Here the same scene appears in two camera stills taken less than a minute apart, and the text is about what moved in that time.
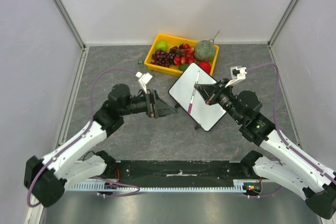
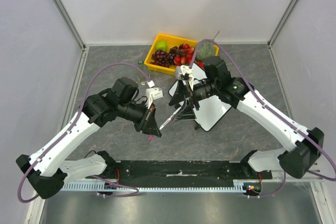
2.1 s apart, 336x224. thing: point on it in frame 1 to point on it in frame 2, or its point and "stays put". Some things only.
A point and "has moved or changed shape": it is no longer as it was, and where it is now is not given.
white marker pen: [192, 94] has moved or changed shape
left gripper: [156, 106] to [152, 128]
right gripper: [217, 92] to [191, 94]
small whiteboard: [207, 115] stays put
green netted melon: [204, 50] stays put
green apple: [161, 44] stays put
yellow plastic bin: [171, 41] stays put
